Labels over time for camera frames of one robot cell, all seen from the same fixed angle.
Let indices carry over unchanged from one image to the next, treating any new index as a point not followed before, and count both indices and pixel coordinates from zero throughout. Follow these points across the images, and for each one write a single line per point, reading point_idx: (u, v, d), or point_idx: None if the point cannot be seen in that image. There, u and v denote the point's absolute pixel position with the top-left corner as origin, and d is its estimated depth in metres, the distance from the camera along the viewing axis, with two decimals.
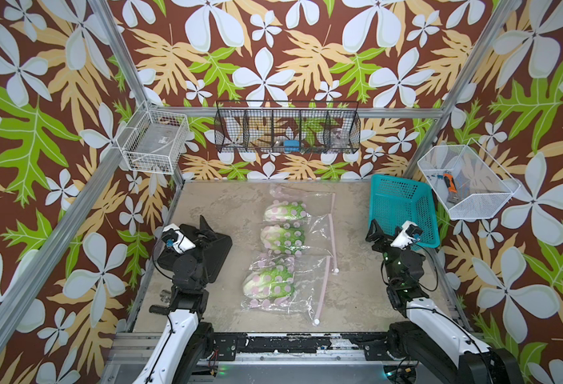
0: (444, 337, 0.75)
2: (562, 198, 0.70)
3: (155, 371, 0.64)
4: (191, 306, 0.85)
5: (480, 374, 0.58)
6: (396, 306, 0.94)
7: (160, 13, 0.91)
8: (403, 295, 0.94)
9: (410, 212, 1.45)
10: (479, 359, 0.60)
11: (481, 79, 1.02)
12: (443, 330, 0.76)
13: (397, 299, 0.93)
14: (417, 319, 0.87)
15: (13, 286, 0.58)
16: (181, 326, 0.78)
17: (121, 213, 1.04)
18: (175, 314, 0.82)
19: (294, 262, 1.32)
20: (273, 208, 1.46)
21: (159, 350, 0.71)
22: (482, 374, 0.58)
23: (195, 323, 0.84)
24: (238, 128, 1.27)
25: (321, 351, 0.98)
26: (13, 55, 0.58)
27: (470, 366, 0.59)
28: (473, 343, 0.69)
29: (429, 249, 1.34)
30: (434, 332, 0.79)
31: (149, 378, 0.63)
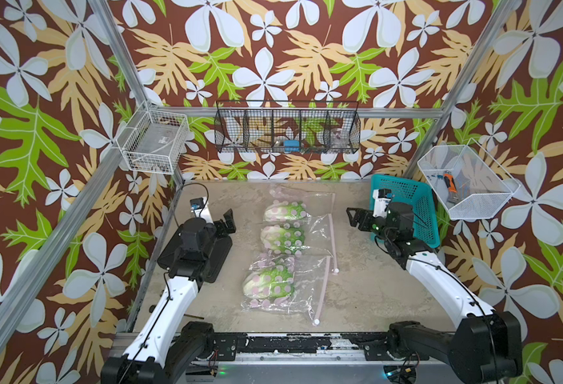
0: (447, 297, 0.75)
2: (561, 199, 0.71)
3: (151, 338, 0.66)
4: (190, 273, 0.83)
5: (481, 336, 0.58)
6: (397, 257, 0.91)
7: (160, 13, 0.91)
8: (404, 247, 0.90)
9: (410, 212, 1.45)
10: (481, 321, 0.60)
11: (481, 78, 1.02)
12: (446, 289, 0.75)
13: (397, 250, 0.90)
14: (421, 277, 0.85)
15: (13, 286, 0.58)
16: (180, 294, 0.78)
17: (121, 213, 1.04)
18: (173, 282, 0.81)
19: (294, 262, 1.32)
20: (273, 208, 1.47)
21: (156, 316, 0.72)
22: (484, 335, 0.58)
23: (194, 294, 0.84)
24: (238, 128, 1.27)
25: (321, 351, 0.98)
26: (13, 55, 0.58)
27: (471, 327, 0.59)
28: (477, 306, 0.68)
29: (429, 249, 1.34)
30: (437, 290, 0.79)
31: (143, 344, 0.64)
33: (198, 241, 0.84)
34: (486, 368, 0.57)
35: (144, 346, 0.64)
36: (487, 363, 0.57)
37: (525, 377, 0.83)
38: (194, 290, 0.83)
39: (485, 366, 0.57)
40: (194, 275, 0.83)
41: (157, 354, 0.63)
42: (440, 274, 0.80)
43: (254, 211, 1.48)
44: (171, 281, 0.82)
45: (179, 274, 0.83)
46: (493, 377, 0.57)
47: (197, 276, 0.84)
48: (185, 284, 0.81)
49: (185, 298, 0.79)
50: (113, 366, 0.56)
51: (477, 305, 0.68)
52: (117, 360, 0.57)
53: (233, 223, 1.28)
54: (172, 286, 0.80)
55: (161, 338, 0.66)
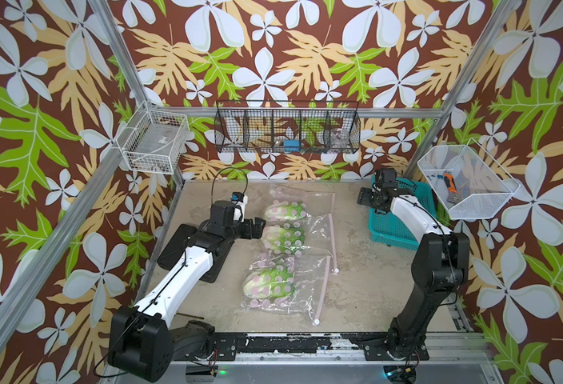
0: (417, 225, 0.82)
2: (561, 198, 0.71)
3: (161, 297, 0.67)
4: (208, 246, 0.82)
5: (434, 246, 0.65)
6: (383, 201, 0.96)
7: (160, 13, 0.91)
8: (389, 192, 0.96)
9: None
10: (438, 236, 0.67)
11: (481, 78, 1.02)
12: (417, 218, 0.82)
13: (385, 194, 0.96)
14: (399, 214, 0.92)
15: (13, 286, 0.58)
16: (195, 262, 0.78)
17: (121, 213, 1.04)
18: (191, 250, 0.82)
19: (294, 262, 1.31)
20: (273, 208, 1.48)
21: (169, 278, 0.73)
22: (437, 247, 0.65)
23: (208, 267, 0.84)
24: (238, 128, 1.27)
25: (321, 350, 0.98)
26: (13, 55, 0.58)
27: (429, 241, 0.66)
28: (439, 228, 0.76)
29: None
30: (411, 222, 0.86)
31: (153, 300, 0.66)
33: (224, 220, 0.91)
34: (437, 275, 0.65)
35: (154, 302, 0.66)
36: (437, 270, 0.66)
37: (525, 377, 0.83)
38: (209, 263, 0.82)
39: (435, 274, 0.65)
40: (212, 246, 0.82)
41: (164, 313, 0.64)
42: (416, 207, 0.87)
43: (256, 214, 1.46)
44: (189, 249, 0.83)
45: (197, 243, 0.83)
46: (438, 281, 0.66)
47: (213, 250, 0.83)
48: (201, 254, 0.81)
49: (199, 267, 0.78)
50: (123, 315, 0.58)
51: (440, 228, 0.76)
52: (129, 310, 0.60)
53: (260, 233, 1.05)
54: (189, 254, 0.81)
55: (169, 300, 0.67)
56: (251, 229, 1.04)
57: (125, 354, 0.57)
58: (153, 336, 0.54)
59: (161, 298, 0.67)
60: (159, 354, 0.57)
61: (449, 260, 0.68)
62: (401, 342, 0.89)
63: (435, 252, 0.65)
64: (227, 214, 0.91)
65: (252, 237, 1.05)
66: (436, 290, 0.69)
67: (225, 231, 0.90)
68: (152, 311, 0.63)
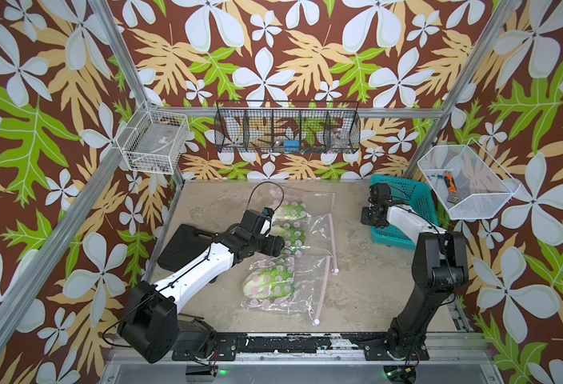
0: (413, 227, 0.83)
2: (561, 199, 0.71)
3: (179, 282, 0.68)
4: (232, 247, 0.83)
5: (431, 246, 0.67)
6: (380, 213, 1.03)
7: (160, 13, 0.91)
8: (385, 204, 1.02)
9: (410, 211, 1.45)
10: (433, 235, 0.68)
11: (481, 78, 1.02)
12: (413, 221, 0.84)
13: (380, 207, 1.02)
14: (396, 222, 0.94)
15: (13, 286, 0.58)
16: (217, 258, 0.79)
17: (121, 213, 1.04)
18: (216, 246, 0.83)
19: (294, 262, 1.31)
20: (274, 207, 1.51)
21: (190, 268, 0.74)
22: (433, 246, 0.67)
23: (227, 267, 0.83)
24: (238, 128, 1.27)
25: (321, 351, 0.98)
26: (13, 55, 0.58)
27: (425, 240, 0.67)
28: (433, 227, 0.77)
29: None
30: (407, 226, 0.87)
31: (170, 283, 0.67)
33: (253, 227, 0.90)
34: (437, 276, 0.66)
35: (172, 286, 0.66)
36: (437, 270, 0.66)
37: (525, 377, 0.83)
38: (228, 265, 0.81)
39: (435, 274, 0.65)
40: (235, 249, 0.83)
41: (178, 298, 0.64)
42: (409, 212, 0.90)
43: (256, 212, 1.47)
44: (214, 243, 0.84)
45: (222, 242, 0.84)
46: (439, 281, 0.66)
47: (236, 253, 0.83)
48: (225, 251, 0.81)
49: (219, 264, 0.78)
50: (141, 290, 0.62)
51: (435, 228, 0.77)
52: (147, 286, 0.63)
53: (279, 253, 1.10)
54: (213, 249, 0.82)
55: (185, 287, 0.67)
56: (272, 247, 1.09)
57: (133, 329, 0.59)
58: (163, 318, 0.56)
59: (177, 284, 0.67)
60: (163, 337, 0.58)
61: (447, 259, 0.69)
62: (401, 340, 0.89)
63: (433, 251, 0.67)
64: (258, 222, 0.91)
65: (270, 254, 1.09)
66: (437, 291, 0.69)
67: (252, 238, 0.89)
68: (167, 294, 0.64)
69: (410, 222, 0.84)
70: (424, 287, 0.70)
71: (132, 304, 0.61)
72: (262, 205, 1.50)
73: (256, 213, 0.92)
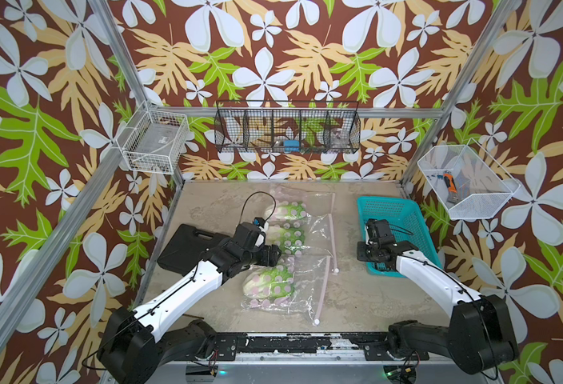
0: (435, 286, 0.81)
2: (561, 199, 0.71)
3: (159, 309, 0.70)
4: (221, 266, 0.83)
5: (473, 322, 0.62)
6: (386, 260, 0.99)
7: (160, 13, 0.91)
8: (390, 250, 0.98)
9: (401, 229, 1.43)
10: (472, 307, 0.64)
11: (481, 79, 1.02)
12: (435, 280, 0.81)
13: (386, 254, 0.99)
14: (413, 276, 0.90)
15: (13, 286, 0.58)
16: (203, 279, 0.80)
17: (121, 213, 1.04)
18: (203, 265, 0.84)
19: (294, 262, 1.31)
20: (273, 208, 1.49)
21: (173, 290, 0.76)
22: (476, 321, 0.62)
23: (215, 286, 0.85)
24: (238, 128, 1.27)
25: (321, 351, 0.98)
26: (13, 55, 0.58)
27: (465, 315, 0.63)
28: (465, 293, 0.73)
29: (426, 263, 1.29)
30: (427, 284, 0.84)
31: (151, 310, 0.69)
33: (245, 242, 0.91)
34: (485, 354, 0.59)
35: (151, 313, 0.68)
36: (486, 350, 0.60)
37: (525, 377, 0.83)
38: (217, 283, 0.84)
39: (482, 353, 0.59)
40: (225, 267, 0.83)
41: (156, 326, 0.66)
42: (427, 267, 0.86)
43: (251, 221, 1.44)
44: (201, 262, 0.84)
45: (212, 259, 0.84)
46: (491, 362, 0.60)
47: (225, 270, 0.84)
48: (213, 272, 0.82)
49: (205, 285, 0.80)
50: (119, 318, 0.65)
51: (465, 293, 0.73)
52: (125, 313, 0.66)
53: (276, 262, 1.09)
54: (200, 269, 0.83)
55: (165, 314, 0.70)
56: (268, 258, 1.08)
57: (111, 355, 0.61)
58: (140, 348, 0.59)
59: (158, 310, 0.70)
60: (141, 366, 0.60)
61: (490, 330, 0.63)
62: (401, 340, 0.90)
63: (475, 327, 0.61)
64: (251, 237, 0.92)
65: (267, 265, 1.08)
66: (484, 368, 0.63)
67: (243, 254, 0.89)
68: (146, 322, 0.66)
69: (431, 282, 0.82)
70: (469, 366, 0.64)
71: (109, 333, 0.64)
72: (262, 205, 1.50)
73: (249, 227, 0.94)
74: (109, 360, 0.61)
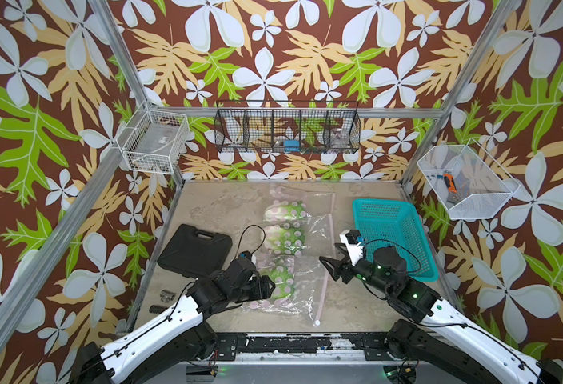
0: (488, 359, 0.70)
2: (561, 199, 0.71)
3: (126, 350, 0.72)
4: (203, 306, 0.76)
5: None
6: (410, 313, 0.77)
7: (161, 13, 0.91)
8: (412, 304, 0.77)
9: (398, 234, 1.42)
10: None
11: (481, 79, 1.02)
12: (489, 351, 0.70)
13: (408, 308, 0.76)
14: (448, 337, 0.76)
15: (13, 286, 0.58)
16: (180, 318, 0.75)
17: (121, 214, 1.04)
18: (184, 299, 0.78)
19: (295, 262, 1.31)
20: (273, 208, 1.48)
21: (149, 329, 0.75)
22: None
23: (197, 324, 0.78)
24: (238, 128, 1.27)
25: (321, 351, 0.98)
26: (13, 55, 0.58)
27: None
28: (526, 367, 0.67)
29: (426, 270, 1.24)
30: (473, 351, 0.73)
31: (117, 351, 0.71)
33: (237, 279, 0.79)
34: None
35: (117, 354, 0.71)
36: None
37: None
38: (197, 321, 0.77)
39: None
40: (208, 305, 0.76)
41: (118, 370, 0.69)
42: (469, 331, 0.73)
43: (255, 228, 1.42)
44: (182, 298, 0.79)
45: (196, 294, 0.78)
46: None
47: (208, 308, 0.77)
48: (193, 311, 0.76)
49: (182, 325, 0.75)
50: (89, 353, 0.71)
51: (527, 367, 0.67)
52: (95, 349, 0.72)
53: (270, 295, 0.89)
54: (180, 305, 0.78)
55: (131, 356, 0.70)
56: (261, 290, 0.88)
57: None
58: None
59: (125, 351, 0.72)
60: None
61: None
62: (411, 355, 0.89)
63: None
64: (244, 275, 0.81)
65: (261, 298, 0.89)
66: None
67: (232, 294, 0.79)
68: (109, 364, 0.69)
69: (482, 352, 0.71)
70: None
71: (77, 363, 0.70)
72: (262, 206, 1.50)
73: (243, 264, 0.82)
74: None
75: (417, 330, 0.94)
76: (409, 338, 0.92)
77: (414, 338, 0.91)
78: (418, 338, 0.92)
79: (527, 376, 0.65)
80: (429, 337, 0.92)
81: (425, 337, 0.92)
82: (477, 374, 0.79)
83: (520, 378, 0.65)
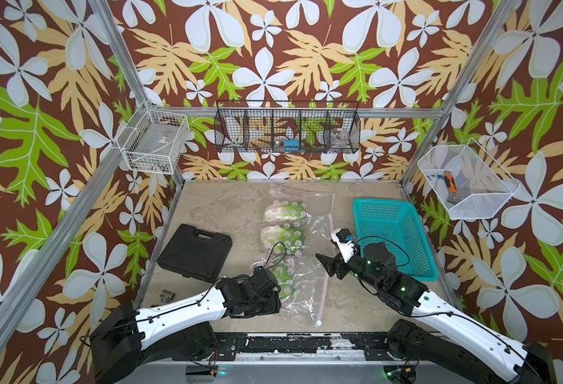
0: (475, 346, 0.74)
2: (562, 199, 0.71)
3: (158, 319, 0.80)
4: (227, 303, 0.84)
5: None
6: (398, 307, 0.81)
7: (161, 13, 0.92)
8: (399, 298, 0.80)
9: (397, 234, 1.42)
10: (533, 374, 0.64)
11: (481, 79, 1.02)
12: (475, 338, 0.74)
13: (397, 302, 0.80)
14: (439, 327, 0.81)
15: (13, 286, 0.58)
16: (207, 307, 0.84)
17: (121, 213, 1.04)
18: (213, 290, 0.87)
19: (295, 263, 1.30)
20: (273, 208, 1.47)
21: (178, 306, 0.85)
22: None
23: (217, 317, 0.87)
24: (238, 128, 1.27)
25: (321, 351, 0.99)
26: (13, 55, 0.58)
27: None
28: (513, 351, 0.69)
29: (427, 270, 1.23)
30: (461, 338, 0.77)
31: (151, 319, 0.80)
33: (259, 289, 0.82)
34: None
35: (149, 321, 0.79)
36: None
37: None
38: (218, 315, 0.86)
39: None
40: (231, 304, 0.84)
41: (148, 336, 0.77)
42: (455, 320, 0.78)
43: (255, 228, 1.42)
44: (213, 288, 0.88)
45: (222, 290, 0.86)
46: None
47: (229, 308, 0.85)
48: (218, 304, 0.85)
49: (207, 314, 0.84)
50: (122, 314, 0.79)
51: (513, 350, 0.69)
52: (129, 311, 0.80)
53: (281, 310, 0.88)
54: (209, 294, 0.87)
55: (161, 327, 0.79)
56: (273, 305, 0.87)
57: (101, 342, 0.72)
58: (128, 351, 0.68)
59: (156, 320, 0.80)
60: (117, 369, 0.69)
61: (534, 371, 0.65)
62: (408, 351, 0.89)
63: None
64: (268, 286, 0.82)
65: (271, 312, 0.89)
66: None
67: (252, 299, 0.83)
68: (142, 328, 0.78)
69: (469, 339, 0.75)
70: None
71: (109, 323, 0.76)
72: (262, 206, 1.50)
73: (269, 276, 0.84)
74: (97, 346, 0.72)
75: (415, 326, 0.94)
76: (408, 337, 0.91)
77: (413, 337, 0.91)
78: (417, 334, 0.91)
79: (513, 359, 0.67)
80: (427, 334, 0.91)
81: (424, 334, 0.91)
82: (473, 365, 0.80)
83: (505, 362, 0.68)
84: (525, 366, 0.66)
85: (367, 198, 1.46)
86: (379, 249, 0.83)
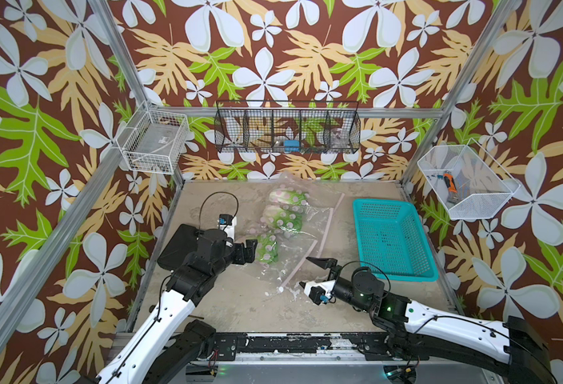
0: (465, 340, 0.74)
2: (562, 199, 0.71)
3: (125, 366, 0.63)
4: (189, 288, 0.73)
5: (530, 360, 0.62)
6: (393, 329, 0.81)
7: (161, 13, 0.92)
8: (391, 318, 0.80)
9: (397, 234, 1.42)
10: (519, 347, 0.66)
11: (481, 78, 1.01)
12: (463, 333, 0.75)
13: (390, 322, 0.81)
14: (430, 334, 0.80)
15: (13, 286, 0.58)
16: (169, 314, 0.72)
17: (121, 213, 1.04)
18: (165, 298, 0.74)
19: (288, 245, 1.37)
20: (277, 191, 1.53)
21: (138, 339, 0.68)
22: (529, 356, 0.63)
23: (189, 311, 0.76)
24: (238, 128, 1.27)
25: (321, 351, 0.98)
26: (12, 55, 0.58)
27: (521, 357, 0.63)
28: (497, 334, 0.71)
29: (427, 271, 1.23)
30: (452, 337, 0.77)
31: (116, 371, 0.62)
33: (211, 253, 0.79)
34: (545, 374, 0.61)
35: (117, 374, 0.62)
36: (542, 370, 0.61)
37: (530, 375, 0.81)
38: (189, 309, 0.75)
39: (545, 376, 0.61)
40: (193, 290, 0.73)
41: None
42: (442, 322, 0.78)
43: (254, 227, 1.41)
44: (165, 294, 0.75)
45: (177, 286, 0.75)
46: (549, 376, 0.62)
47: (195, 292, 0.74)
48: (179, 302, 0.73)
49: (174, 319, 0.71)
50: None
51: (498, 333, 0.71)
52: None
53: (252, 258, 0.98)
54: (162, 304, 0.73)
55: (133, 369, 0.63)
56: (243, 254, 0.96)
57: None
58: None
59: (128, 363, 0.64)
60: None
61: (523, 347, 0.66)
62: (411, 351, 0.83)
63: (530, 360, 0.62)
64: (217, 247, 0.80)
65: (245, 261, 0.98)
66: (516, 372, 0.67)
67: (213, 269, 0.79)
68: None
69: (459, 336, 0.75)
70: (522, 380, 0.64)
71: None
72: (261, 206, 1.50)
73: (213, 237, 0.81)
74: None
75: None
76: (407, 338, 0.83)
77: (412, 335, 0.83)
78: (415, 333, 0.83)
79: (501, 342, 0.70)
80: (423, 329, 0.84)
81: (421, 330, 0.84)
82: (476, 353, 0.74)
83: (496, 346, 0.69)
84: (513, 345, 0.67)
85: (368, 199, 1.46)
86: (369, 278, 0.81)
